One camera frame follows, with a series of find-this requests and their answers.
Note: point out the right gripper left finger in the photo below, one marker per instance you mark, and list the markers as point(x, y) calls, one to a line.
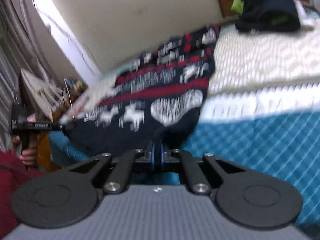
point(152, 154)

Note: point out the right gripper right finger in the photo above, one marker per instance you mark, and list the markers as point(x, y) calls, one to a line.
point(162, 156)

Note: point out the navy red white patterned sweater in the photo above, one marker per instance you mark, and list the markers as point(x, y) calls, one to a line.
point(159, 102)

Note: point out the red sleeve forearm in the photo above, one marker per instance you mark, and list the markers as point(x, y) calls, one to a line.
point(13, 174)

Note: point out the navy green folded clothes pile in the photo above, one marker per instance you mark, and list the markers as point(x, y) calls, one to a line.
point(270, 17)

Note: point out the left hand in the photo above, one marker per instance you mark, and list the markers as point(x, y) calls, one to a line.
point(28, 155)

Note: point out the cluttered bedside items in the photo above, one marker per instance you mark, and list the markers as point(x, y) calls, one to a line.
point(45, 99)

